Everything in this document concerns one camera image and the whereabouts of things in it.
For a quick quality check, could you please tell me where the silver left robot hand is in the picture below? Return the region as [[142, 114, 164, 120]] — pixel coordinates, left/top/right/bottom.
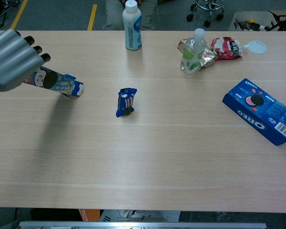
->
[[0, 29, 51, 93]]

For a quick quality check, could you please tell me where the blue Oreo cookie packet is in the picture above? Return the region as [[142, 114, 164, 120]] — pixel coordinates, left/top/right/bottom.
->
[[115, 87, 138, 118]]

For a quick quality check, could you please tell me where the robot base under table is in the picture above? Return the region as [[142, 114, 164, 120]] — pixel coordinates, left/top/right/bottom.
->
[[78, 208, 181, 222]]

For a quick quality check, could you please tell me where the large blue Oreo box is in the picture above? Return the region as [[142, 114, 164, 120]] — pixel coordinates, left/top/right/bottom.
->
[[222, 78, 286, 146]]

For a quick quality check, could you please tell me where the tall white blue-label bottle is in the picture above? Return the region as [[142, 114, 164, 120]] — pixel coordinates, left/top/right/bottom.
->
[[122, 0, 143, 51]]

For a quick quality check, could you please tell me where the seated person in khaki trousers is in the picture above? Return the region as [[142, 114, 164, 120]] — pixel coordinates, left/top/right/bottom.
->
[[102, 0, 159, 31]]

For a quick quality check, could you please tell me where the clear green-label water bottle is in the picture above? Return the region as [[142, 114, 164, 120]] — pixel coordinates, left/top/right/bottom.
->
[[180, 28, 208, 75]]

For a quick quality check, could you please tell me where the gold foil snack packet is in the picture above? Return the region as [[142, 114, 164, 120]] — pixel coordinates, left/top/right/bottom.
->
[[177, 39, 217, 72]]

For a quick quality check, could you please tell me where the chrome swivel stool base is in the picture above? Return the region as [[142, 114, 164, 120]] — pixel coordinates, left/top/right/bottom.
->
[[186, 0, 225, 27]]

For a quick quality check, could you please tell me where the red strawberry drink pouch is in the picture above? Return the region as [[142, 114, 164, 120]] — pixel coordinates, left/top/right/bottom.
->
[[210, 36, 244, 61]]

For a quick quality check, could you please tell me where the white bin with clutter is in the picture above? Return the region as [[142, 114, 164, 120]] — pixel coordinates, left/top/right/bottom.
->
[[228, 11, 281, 32]]

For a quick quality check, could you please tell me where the round white plastic lid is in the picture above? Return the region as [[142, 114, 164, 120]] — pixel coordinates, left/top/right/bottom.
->
[[243, 41, 268, 55]]

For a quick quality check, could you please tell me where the black tripod stand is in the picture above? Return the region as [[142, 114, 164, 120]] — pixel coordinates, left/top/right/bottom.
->
[[268, 5, 286, 32]]

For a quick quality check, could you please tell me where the black equipment with cables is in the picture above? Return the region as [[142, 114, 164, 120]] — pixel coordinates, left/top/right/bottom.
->
[[0, 0, 21, 31]]

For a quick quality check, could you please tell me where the aluminium profile rail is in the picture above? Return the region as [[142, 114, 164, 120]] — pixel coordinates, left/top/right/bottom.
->
[[19, 220, 267, 229]]

